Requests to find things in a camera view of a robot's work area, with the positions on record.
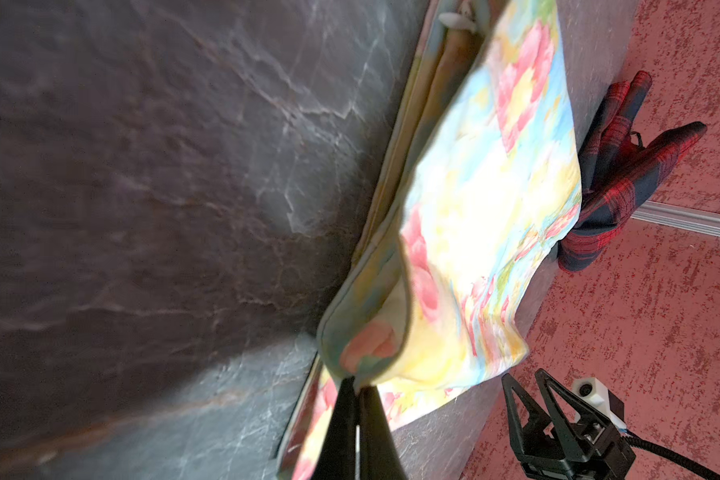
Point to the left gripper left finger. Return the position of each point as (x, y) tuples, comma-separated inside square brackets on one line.
[(337, 459)]

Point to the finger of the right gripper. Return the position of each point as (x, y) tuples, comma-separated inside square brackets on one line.
[(527, 420), (571, 416)]

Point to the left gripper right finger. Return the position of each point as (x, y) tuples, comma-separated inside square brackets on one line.
[(378, 457)]

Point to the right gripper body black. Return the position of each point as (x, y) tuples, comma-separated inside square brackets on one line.
[(553, 448)]

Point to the red plaid skirt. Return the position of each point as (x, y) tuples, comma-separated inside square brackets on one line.
[(619, 172)]

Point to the pastel floral skirt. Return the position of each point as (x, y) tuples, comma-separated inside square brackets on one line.
[(479, 182)]

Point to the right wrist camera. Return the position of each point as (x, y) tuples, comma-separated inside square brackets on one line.
[(596, 394)]

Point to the right aluminium corner post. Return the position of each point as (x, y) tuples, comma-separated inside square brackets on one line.
[(687, 219)]

